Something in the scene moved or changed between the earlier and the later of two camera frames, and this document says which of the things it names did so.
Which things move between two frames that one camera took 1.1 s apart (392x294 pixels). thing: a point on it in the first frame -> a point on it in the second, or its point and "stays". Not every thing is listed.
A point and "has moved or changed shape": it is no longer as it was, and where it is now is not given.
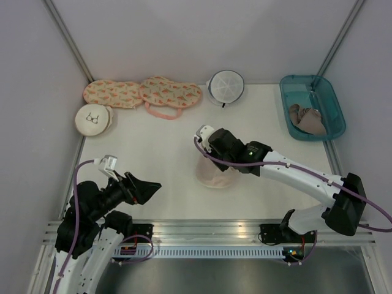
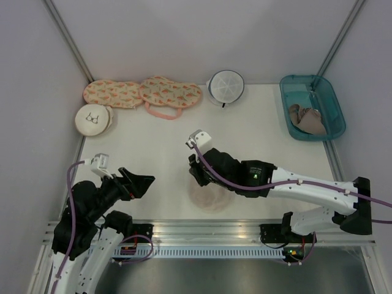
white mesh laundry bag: (225, 86) stays
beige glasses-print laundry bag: (93, 119) stays
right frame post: (340, 37) stays
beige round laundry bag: (209, 174) has moved or changed shape
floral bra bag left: (112, 94) stays
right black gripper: (213, 150) -> (195, 170)
